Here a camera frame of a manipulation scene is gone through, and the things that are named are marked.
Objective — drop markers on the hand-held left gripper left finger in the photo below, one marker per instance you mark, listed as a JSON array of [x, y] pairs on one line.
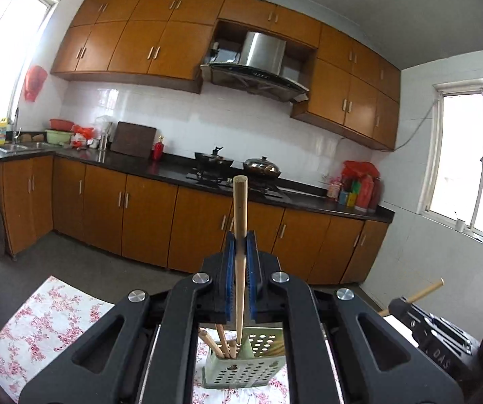
[[228, 269]]

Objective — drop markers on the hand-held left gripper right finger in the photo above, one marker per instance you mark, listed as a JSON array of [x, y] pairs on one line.
[[253, 269]]

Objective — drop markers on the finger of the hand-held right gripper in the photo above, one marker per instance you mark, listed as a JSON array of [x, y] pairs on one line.
[[437, 351], [439, 330]]

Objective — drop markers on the green perforated utensil holder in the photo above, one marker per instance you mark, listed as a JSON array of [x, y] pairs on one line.
[[241, 370]]

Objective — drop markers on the chopsticks standing in holder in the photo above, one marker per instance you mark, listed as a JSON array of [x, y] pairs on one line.
[[209, 344]]

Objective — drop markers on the gas stove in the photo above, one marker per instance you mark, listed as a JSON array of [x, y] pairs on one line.
[[241, 183]]

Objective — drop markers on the wooden base cabinets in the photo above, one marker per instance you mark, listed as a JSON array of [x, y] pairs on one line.
[[148, 219]]

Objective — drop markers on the wok with glass lid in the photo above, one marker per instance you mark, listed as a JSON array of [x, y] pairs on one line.
[[262, 167]]

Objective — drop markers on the white cup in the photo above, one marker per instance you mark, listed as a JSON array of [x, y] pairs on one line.
[[460, 225]]

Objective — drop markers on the black wok with lid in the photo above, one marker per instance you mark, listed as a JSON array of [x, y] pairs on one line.
[[214, 160]]

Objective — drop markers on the black kitchen countertop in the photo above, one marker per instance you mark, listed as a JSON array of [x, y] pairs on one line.
[[170, 168]]

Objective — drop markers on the cluster of condiment bottles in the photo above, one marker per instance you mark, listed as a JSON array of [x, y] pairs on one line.
[[357, 193]]

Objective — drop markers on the red bottle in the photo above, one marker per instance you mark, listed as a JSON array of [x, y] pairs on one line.
[[158, 149]]

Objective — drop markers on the dark wooden cutting board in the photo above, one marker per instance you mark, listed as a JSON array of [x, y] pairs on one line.
[[134, 139]]

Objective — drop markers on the steel cup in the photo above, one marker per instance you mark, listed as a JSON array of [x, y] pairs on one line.
[[103, 142]]

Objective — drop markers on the red floral tablecloth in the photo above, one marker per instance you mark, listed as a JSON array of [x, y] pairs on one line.
[[47, 315]]

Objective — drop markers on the red and white plastic bags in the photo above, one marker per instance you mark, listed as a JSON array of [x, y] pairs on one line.
[[82, 136]]

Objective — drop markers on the steel range hood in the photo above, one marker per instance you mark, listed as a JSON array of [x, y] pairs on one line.
[[262, 54]]

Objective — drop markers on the green basin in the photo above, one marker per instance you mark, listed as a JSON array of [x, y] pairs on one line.
[[59, 136]]

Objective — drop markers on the red basin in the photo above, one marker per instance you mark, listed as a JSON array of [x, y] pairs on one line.
[[61, 124]]

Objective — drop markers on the steel sink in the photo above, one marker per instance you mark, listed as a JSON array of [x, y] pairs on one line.
[[10, 148]]

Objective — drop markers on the steel faucet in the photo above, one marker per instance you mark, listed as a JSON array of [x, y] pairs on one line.
[[16, 132]]

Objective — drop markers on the yellow dish soap bottle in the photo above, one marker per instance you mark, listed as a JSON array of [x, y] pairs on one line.
[[0, 134]]

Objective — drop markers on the hanging red plastic bag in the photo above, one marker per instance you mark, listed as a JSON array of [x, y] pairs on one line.
[[35, 82]]

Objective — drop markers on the window beside sink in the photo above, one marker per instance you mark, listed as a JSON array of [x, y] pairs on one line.
[[10, 42]]

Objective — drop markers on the window with white frame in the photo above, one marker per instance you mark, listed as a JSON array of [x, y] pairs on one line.
[[472, 155]]

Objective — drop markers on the wooden wall cabinets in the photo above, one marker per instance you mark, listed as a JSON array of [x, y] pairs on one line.
[[140, 42]]

